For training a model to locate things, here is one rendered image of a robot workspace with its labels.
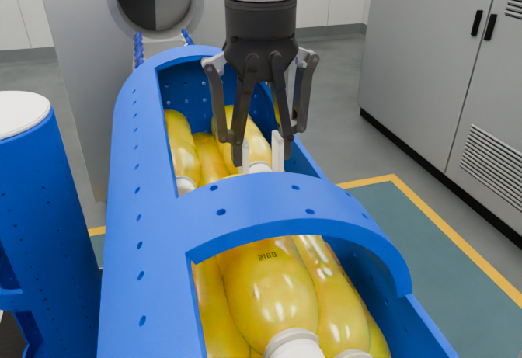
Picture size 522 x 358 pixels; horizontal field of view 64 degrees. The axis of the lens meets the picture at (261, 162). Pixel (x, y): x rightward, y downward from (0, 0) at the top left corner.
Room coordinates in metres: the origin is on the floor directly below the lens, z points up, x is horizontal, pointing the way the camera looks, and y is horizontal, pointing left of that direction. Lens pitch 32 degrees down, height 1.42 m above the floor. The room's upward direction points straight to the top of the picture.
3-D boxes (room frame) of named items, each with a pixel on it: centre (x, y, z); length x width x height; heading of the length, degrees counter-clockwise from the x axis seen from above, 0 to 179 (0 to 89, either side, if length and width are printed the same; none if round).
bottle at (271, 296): (0.27, 0.00, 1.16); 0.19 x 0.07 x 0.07; 15
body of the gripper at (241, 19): (0.45, 0.00, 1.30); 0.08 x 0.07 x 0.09; 105
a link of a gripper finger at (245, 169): (0.45, 0.02, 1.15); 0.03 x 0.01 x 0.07; 15
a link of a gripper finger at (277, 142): (0.46, -0.02, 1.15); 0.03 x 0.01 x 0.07; 15
